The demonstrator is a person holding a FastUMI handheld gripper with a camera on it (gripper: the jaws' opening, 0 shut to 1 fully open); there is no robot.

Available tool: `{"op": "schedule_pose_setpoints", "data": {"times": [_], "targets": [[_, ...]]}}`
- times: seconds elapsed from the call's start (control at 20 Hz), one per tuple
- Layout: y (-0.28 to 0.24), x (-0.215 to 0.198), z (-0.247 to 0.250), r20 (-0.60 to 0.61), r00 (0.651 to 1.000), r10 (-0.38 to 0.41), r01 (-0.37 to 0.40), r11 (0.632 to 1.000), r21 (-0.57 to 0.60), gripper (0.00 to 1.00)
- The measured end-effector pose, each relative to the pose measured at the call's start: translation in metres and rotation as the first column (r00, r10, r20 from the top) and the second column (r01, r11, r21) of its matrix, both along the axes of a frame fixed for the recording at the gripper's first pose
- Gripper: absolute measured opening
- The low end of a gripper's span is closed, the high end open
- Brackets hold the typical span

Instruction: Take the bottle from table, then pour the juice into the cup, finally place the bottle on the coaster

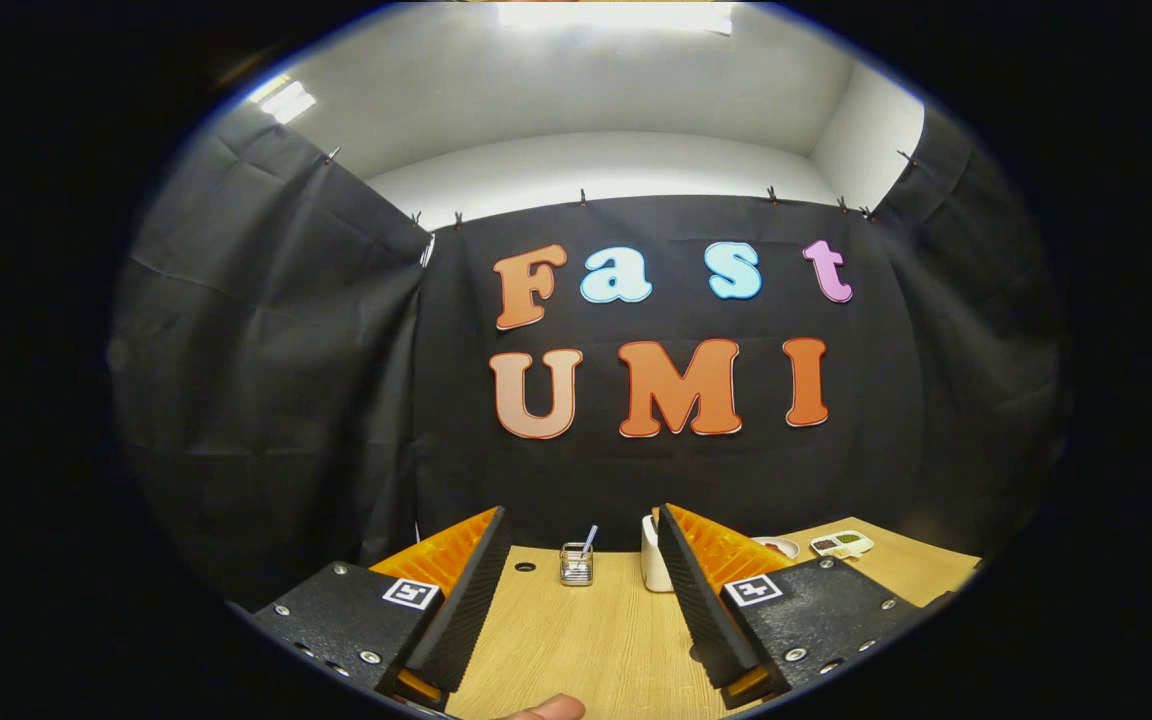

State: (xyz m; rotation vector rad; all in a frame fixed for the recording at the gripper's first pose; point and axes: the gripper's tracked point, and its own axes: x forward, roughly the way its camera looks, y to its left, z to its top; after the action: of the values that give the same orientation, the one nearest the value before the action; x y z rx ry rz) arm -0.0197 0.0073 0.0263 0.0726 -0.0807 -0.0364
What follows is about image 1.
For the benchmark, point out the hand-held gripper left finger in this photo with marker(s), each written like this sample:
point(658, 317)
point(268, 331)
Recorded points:
point(466, 600)

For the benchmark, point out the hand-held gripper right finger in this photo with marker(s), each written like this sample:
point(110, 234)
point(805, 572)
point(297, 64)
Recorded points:
point(701, 605)

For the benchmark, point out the round white plate red food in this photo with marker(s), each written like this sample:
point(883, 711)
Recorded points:
point(784, 546)

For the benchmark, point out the metal mesh holder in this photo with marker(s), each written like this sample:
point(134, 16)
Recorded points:
point(576, 568)

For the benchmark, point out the wooden table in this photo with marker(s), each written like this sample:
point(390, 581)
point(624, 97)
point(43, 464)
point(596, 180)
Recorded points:
point(586, 640)

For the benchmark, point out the thin straw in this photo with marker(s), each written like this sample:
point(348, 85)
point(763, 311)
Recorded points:
point(590, 535)

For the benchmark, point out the white divided dish with beans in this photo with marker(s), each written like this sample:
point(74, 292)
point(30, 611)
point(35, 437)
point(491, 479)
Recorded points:
point(841, 544)

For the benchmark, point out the black backdrop cloth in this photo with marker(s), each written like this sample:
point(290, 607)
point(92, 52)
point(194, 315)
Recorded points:
point(336, 370)

